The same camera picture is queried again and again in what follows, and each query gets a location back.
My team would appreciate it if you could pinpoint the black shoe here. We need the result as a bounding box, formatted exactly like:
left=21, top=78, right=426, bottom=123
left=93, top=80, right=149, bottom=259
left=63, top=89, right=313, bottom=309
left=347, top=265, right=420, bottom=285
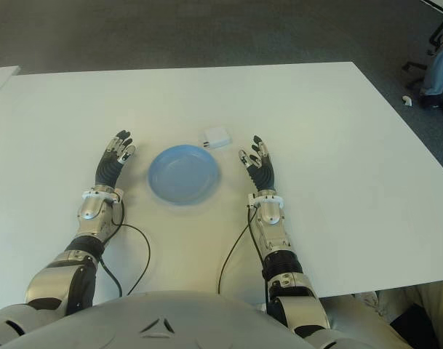
left=420, top=94, right=443, bottom=109

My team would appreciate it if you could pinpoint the person leg in jeans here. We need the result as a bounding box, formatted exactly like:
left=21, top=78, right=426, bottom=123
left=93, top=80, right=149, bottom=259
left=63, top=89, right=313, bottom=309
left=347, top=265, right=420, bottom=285
left=420, top=45, right=443, bottom=97

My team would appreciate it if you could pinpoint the thin black cable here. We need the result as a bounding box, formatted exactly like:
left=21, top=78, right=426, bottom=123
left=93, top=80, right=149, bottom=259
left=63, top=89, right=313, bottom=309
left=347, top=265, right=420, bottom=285
left=217, top=206, right=251, bottom=294
left=111, top=201, right=151, bottom=296

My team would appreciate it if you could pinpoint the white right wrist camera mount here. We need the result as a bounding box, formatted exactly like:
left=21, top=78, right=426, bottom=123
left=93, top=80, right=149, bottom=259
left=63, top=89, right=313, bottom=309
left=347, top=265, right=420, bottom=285
left=247, top=193, right=283, bottom=208

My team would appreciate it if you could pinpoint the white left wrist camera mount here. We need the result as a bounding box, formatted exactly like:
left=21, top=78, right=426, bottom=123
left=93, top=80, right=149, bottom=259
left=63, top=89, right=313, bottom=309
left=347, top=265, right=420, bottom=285
left=81, top=187, right=122, bottom=204

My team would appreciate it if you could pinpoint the black office chair base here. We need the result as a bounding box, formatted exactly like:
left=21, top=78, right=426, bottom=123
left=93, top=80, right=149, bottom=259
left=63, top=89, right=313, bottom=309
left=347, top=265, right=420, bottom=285
left=402, top=14, right=443, bottom=92

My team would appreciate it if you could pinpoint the grey robot torso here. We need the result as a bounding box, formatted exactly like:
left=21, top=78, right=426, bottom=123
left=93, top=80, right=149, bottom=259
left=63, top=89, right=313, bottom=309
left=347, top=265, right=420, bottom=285
left=0, top=289, right=393, bottom=349

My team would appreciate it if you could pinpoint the thick black cable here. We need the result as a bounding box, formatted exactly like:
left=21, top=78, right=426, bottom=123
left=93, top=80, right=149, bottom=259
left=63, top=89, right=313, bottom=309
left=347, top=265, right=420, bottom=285
left=100, top=257, right=123, bottom=297

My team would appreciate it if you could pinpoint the white wall charger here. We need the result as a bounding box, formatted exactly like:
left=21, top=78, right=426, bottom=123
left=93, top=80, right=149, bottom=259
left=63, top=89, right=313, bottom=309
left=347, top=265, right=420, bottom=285
left=201, top=126, right=232, bottom=150

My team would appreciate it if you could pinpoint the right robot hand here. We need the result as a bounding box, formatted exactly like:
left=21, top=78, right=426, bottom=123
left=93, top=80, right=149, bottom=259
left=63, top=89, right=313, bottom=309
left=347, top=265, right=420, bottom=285
left=237, top=135, right=277, bottom=192

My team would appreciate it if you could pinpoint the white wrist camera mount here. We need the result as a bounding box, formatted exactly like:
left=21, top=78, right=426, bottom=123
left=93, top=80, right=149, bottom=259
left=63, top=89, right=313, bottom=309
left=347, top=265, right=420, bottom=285
left=247, top=193, right=283, bottom=208
left=81, top=187, right=122, bottom=204

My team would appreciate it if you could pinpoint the blue plastic plate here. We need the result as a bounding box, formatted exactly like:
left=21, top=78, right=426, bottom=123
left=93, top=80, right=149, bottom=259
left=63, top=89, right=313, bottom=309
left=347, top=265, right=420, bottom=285
left=148, top=144, right=221, bottom=208

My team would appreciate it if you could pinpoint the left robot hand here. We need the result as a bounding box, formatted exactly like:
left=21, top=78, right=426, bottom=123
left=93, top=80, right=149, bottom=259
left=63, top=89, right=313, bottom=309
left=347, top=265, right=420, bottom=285
left=93, top=128, right=137, bottom=190

